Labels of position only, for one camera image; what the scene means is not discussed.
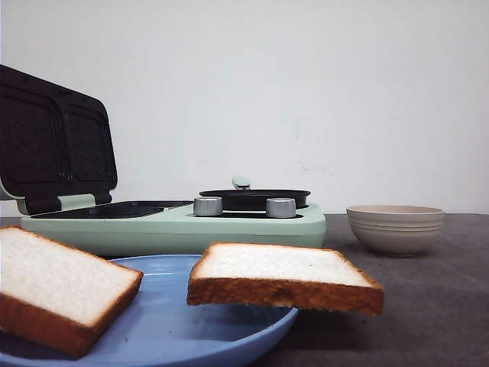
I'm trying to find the white bread slice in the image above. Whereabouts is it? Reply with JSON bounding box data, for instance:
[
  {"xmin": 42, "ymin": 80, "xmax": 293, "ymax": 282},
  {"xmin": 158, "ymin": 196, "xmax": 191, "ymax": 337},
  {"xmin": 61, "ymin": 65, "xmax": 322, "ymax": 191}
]
[
  {"xmin": 186, "ymin": 242, "xmax": 384, "ymax": 315},
  {"xmin": 1, "ymin": 227, "xmax": 144, "ymax": 358}
]

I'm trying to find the beige ribbed bowl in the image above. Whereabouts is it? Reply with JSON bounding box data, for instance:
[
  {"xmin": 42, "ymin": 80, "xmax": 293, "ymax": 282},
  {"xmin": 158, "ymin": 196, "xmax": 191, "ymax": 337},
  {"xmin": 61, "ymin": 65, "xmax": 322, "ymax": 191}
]
[{"xmin": 346, "ymin": 205, "xmax": 445, "ymax": 257}]

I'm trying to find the breakfast maker hinged lid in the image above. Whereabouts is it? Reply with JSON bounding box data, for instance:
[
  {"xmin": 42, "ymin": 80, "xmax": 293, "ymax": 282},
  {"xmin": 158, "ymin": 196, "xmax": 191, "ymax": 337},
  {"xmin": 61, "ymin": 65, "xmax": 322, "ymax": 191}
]
[{"xmin": 1, "ymin": 66, "xmax": 118, "ymax": 215}]

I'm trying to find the mint green breakfast maker base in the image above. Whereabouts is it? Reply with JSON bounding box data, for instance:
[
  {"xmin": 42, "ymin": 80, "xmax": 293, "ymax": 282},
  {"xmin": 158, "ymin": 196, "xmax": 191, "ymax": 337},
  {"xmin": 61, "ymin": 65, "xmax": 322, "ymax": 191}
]
[{"xmin": 21, "ymin": 202, "xmax": 326, "ymax": 257}]

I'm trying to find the small black frying pan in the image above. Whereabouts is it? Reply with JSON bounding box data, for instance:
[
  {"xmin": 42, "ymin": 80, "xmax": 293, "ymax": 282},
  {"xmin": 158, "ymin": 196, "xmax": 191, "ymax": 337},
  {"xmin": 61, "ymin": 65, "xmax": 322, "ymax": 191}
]
[{"xmin": 199, "ymin": 176, "xmax": 311, "ymax": 211}]

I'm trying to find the right silver control knob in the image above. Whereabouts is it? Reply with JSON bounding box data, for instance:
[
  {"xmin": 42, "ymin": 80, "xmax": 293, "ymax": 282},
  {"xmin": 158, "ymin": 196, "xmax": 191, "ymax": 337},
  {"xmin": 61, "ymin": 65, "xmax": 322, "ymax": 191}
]
[{"xmin": 266, "ymin": 197, "xmax": 296, "ymax": 219}]

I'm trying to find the silver control knob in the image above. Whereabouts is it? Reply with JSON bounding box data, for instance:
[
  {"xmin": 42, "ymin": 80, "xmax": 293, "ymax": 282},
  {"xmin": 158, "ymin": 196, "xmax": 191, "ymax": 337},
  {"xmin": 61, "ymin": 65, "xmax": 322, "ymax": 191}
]
[
  {"xmin": 266, "ymin": 197, "xmax": 296, "ymax": 219},
  {"xmin": 193, "ymin": 196, "xmax": 222, "ymax": 216}
]

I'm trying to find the left silver control knob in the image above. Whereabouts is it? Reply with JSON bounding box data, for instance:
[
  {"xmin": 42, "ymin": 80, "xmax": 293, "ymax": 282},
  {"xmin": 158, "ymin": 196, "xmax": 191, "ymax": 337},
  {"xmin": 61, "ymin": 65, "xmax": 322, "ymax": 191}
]
[{"xmin": 193, "ymin": 196, "xmax": 222, "ymax": 216}]

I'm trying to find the blue round plate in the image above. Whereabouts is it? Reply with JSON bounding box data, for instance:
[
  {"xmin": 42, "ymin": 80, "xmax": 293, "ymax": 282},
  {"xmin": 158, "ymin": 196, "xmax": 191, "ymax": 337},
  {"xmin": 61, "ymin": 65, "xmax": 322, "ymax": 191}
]
[{"xmin": 1, "ymin": 255, "xmax": 298, "ymax": 366}]

